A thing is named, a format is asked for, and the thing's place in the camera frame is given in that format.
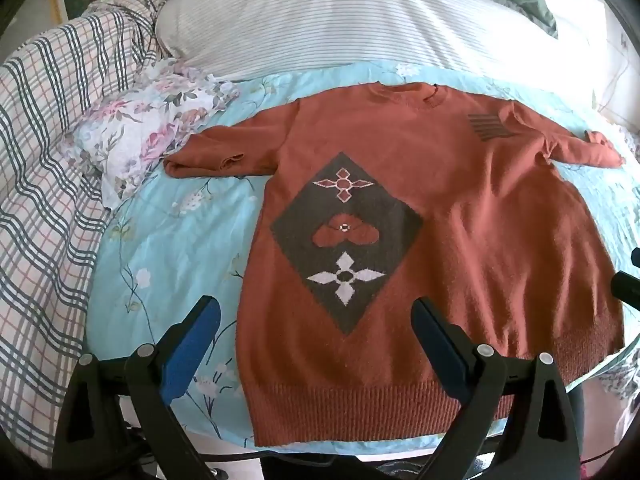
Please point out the floral pillow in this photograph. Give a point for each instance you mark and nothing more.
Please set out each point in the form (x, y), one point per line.
(145, 130)

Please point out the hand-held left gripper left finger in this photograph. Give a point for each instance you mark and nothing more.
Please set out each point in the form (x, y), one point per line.
(187, 355)

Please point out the plaid quilt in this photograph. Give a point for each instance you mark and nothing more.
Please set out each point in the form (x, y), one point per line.
(45, 210)

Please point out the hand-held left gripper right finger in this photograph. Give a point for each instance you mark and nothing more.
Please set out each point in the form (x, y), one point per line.
(435, 345)

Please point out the light blue floral bedsheet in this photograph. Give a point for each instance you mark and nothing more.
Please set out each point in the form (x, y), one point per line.
(175, 260)

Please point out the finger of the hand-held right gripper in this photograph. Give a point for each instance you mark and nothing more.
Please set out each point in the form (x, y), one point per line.
(627, 290)
(636, 257)

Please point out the orange knit sweater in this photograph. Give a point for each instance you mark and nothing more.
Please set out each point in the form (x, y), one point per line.
(450, 185)

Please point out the white striped pillow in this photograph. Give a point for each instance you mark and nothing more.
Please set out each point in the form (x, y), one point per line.
(325, 20)

